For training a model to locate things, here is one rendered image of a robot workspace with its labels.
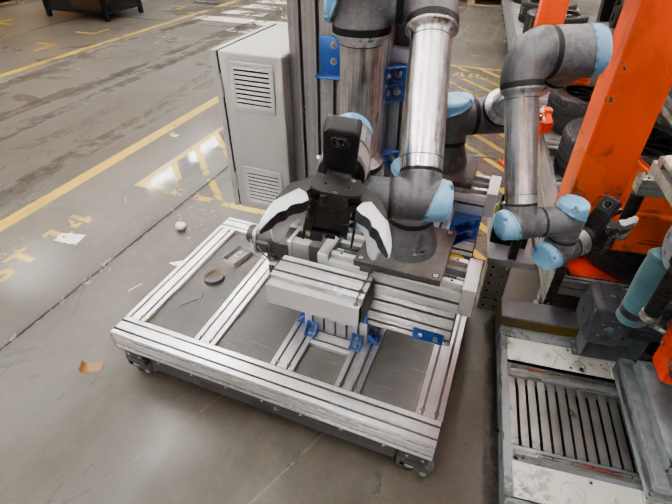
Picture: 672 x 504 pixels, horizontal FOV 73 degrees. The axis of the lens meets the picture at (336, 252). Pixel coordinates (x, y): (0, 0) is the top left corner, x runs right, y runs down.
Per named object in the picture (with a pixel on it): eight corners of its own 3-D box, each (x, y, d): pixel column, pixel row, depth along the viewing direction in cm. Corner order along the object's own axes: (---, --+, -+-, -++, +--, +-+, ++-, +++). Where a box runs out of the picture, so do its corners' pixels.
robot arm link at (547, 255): (560, 252, 111) (549, 278, 116) (588, 239, 115) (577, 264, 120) (534, 236, 116) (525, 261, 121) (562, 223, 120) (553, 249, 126)
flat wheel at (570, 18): (550, 26, 561) (556, 5, 546) (595, 38, 514) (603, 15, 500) (509, 32, 538) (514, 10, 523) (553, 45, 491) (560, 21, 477)
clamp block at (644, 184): (672, 200, 121) (681, 182, 118) (635, 195, 123) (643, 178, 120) (666, 190, 125) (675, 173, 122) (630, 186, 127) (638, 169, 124)
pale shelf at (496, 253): (532, 270, 172) (534, 264, 170) (486, 263, 176) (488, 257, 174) (525, 211, 205) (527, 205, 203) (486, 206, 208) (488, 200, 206)
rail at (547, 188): (566, 299, 196) (584, 259, 182) (543, 295, 198) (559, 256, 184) (528, 101, 384) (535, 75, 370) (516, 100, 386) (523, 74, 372)
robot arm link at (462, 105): (425, 130, 153) (430, 89, 145) (463, 127, 155) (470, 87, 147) (436, 145, 144) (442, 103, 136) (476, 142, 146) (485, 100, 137)
